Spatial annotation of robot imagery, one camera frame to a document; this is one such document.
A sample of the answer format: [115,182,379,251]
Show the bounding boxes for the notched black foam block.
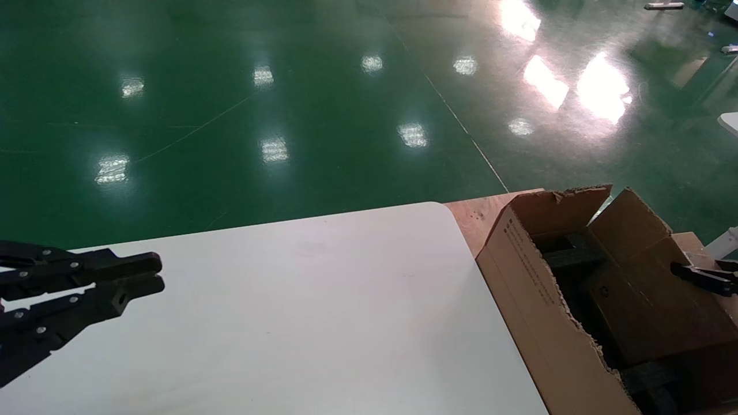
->
[536,229,606,271]

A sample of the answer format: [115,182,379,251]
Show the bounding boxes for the big torn cardboard box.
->
[476,184,738,415]

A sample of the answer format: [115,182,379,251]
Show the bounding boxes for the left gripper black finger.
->
[0,276,166,388]
[0,241,163,301]

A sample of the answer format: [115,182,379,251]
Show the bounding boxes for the white pipe frame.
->
[703,227,738,260]

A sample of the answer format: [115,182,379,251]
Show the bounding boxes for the brown wooden board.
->
[443,188,738,271]

